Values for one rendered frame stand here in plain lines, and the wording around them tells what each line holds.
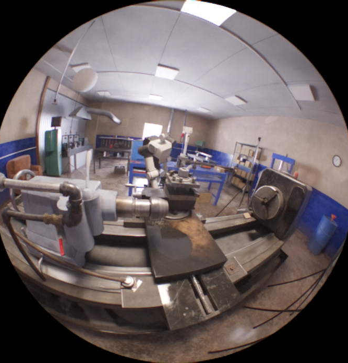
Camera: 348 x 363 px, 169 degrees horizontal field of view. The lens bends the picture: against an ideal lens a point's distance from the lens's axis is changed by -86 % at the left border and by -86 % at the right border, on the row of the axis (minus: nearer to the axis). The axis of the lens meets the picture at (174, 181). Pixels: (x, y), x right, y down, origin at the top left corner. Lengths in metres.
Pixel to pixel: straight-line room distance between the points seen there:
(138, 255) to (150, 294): 0.32
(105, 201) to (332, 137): 4.84
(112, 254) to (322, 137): 4.99
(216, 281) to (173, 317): 0.23
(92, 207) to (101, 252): 0.44
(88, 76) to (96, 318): 4.15
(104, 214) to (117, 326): 0.76
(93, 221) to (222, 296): 0.54
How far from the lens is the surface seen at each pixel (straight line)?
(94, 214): 0.39
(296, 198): 1.03
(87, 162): 0.39
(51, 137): 4.25
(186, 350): 1.41
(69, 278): 0.61
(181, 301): 0.49
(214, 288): 0.55
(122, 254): 0.75
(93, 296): 0.55
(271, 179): 1.17
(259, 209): 0.99
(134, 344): 1.36
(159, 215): 0.42
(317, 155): 4.49
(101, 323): 0.98
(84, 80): 3.80
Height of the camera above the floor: 1.34
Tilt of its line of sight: 19 degrees down
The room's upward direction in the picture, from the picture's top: 11 degrees clockwise
